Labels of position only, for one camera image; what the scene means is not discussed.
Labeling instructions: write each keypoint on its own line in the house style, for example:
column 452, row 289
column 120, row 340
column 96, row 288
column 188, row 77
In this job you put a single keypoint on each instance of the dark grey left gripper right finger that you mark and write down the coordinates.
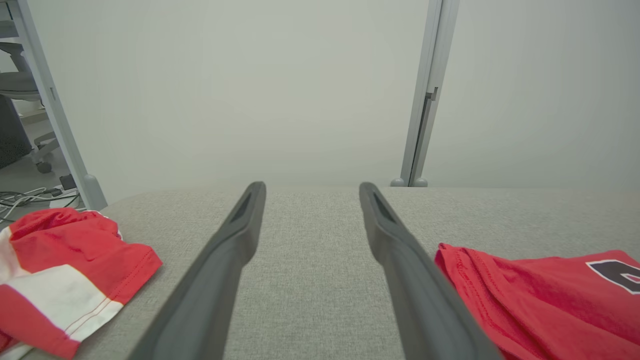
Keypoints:
column 425, row 300

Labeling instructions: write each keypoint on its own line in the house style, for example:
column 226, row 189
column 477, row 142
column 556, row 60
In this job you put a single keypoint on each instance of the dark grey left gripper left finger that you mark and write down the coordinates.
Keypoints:
column 210, row 290

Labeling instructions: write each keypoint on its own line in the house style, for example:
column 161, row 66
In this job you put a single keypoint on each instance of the red jersey with number 23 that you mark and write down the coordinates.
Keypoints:
column 525, row 300

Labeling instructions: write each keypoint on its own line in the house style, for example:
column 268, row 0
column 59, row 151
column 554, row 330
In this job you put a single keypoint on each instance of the red shorts with white stripe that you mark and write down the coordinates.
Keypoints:
column 75, row 245

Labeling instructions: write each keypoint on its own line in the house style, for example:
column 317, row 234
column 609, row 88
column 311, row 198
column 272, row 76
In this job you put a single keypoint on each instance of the white floor power strip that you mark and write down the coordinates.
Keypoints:
column 62, row 201

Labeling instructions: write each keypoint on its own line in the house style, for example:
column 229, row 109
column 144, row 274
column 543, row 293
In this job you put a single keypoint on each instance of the black computer tower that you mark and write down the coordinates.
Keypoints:
column 12, row 135

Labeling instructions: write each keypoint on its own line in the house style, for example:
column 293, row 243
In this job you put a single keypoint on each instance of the grey office chair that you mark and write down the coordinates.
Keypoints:
column 17, row 82

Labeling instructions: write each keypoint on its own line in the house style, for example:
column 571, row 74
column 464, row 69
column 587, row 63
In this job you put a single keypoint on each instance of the grey partition joint post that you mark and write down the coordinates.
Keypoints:
column 430, row 75

